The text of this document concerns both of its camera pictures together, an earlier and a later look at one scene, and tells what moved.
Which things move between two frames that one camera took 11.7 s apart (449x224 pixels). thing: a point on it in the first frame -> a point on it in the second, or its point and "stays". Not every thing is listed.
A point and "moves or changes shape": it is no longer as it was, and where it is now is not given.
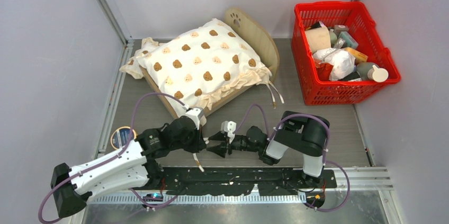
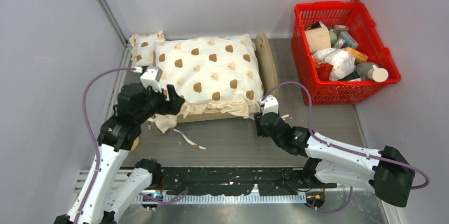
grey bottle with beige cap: (371, 71) stays
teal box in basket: (349, 41) stays
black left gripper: (199, 143) -> (172, 106)
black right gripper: (221, 149) -> (261, 131)
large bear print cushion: (204, 63) moves or changes shape
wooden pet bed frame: (262, 37) -> (269, 66)
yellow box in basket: (359, 56) stays
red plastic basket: (358, 17) stays
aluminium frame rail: (128, 41) stays
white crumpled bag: (343, 62) stays
